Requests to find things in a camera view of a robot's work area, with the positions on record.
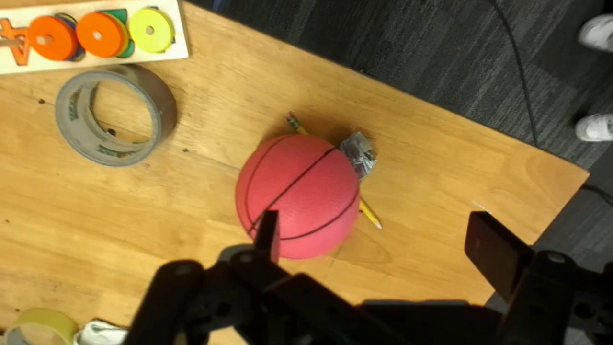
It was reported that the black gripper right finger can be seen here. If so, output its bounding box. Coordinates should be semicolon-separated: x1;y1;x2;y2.
461;209;536;307

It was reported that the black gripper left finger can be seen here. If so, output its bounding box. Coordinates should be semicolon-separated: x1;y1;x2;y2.
251;209;283;264

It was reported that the pink mini basketball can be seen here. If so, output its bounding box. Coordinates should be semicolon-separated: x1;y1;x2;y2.
233;132;364;261

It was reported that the yellow pencil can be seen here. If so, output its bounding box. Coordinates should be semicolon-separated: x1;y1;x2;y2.
285;111;385;230

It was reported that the crumpled silver foil object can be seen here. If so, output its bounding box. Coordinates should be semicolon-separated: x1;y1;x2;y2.
337;130;379;180

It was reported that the white shoe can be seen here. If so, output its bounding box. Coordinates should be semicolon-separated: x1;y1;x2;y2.
576;11;613;54
572;111;613;146

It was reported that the green stacking disc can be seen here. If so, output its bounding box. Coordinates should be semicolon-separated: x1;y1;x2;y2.
101;6;138;61

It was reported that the yellow-green stacking disc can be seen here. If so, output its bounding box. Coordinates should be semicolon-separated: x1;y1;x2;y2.
128;6;176;55

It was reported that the yellow tape roll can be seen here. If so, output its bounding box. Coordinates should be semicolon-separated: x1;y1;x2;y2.
2;307;80;345

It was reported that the cream wooden stacking toy board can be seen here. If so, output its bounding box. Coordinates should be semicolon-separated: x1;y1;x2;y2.
0;0;191;77

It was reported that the orange stacking disc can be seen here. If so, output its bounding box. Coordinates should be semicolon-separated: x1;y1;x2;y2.
26;13;80;63
74;9;130;59

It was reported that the orange triangle piece on peg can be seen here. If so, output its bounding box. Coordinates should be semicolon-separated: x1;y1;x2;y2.
0;17;32;67

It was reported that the black floor cable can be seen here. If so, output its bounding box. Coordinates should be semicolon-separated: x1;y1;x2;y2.
486;0;613;207

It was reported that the grey duct tape roll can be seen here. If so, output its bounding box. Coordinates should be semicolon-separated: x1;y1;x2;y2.
53;63;180;169

